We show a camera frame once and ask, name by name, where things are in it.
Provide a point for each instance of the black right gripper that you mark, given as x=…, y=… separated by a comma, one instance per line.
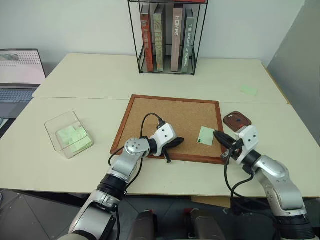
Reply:
x=235, y=148

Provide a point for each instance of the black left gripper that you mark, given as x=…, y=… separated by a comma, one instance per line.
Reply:
x=170, y=144

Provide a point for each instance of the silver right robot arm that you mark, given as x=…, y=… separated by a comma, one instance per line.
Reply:
x=277, y=175

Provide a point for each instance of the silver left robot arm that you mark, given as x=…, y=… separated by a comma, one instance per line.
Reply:
x=131, y=148

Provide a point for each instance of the green sticky note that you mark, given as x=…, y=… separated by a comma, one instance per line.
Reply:
x=249, y=90
x=206, y=135

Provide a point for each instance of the brown rounded tray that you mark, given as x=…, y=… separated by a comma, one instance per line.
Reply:
x=236, y=121

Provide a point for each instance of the clear plastic box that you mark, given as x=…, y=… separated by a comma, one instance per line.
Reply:
x=62, y=125

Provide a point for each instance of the dark rounded shape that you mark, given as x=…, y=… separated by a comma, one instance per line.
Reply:
x=203, y=225
x=143, y=226

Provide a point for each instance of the stack of green notes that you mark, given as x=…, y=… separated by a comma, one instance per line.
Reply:
x=75, y=140

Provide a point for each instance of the grey book with white title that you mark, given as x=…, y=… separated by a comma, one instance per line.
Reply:
x=188, y=45

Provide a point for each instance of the green patterned book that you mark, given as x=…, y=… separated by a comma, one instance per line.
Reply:
x=158, y=40

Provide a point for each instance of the red book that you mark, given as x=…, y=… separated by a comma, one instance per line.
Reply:
x=147, y=40

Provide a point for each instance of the grey laptop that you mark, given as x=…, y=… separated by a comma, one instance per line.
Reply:
x=17, y=75

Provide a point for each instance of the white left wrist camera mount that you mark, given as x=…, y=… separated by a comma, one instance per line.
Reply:
x=165, y=135

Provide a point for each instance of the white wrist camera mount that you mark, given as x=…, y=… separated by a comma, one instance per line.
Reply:
x=165, y=135
x=248, y=140

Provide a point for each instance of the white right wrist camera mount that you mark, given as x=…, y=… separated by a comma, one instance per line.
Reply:
x=248, y=140

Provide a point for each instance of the cork board with brown frame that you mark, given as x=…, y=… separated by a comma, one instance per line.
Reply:
x=172, y=115

